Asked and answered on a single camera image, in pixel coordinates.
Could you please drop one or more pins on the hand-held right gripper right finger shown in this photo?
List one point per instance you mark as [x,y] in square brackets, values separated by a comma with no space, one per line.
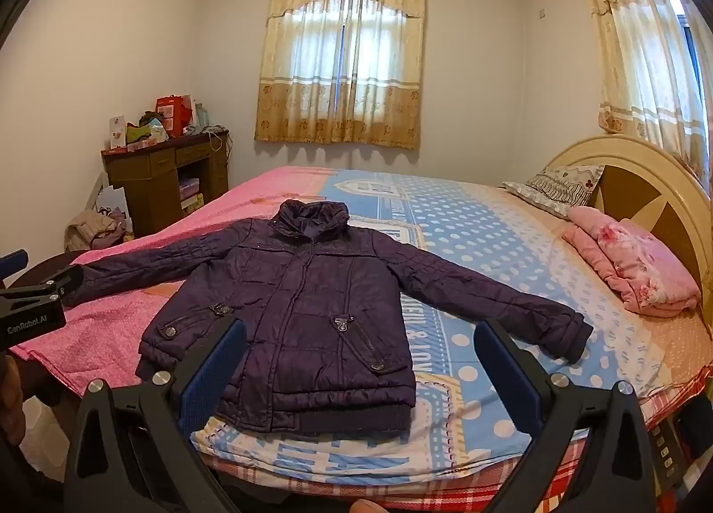
[509,373]

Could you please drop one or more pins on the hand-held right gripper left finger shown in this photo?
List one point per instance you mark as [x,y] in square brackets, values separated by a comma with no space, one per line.
[214,379]

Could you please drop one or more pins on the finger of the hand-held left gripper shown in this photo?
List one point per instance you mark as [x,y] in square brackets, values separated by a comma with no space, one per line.
[67,276]
[14,261]

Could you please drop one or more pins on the purple padded jacket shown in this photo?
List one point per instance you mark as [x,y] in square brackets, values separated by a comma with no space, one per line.
[312,312]

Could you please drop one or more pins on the pile of clothes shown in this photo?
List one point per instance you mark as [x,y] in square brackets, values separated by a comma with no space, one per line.
[92,229]

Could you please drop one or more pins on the dark brown bed footboard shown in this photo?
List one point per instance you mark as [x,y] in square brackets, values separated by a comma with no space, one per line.
[44,262]

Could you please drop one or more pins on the white paper bag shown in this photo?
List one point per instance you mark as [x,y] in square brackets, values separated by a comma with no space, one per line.
[111,200]

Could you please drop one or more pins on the red plaid mattress cover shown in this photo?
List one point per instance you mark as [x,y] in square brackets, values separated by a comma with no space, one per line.
[557,468]

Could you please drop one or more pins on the brown wooden desk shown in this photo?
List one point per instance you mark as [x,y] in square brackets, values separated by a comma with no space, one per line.
[150,184]

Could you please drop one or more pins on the bed with pink-blue sheet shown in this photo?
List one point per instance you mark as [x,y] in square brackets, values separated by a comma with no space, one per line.
[490,245]

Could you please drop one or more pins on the red flat box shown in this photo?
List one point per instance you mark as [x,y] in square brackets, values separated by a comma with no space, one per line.
[114,151]

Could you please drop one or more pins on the stacked boxes under desk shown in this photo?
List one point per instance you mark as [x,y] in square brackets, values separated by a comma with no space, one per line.
[189,192]

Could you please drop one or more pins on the white picture card box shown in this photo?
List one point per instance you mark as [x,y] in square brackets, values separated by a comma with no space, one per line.
[117,131]

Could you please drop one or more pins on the green cloth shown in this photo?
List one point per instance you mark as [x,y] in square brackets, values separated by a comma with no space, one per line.
[142,131]

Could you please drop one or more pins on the pink folded quilt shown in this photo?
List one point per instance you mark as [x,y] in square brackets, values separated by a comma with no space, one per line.
[640,262]

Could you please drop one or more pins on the black power strip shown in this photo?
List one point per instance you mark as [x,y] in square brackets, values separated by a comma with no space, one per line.
[668,451]

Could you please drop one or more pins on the grey patterned pillow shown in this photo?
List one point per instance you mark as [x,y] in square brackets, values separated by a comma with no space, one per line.
[557,187]

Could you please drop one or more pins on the red gift bag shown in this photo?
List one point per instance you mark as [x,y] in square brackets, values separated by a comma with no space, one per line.
[172,114]

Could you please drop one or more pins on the cream wooden headboard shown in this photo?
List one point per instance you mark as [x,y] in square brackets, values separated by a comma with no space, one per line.
[629,184]

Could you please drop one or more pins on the beige floral window curtain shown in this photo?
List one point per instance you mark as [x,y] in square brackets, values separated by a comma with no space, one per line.
[289,106]
[629,45]

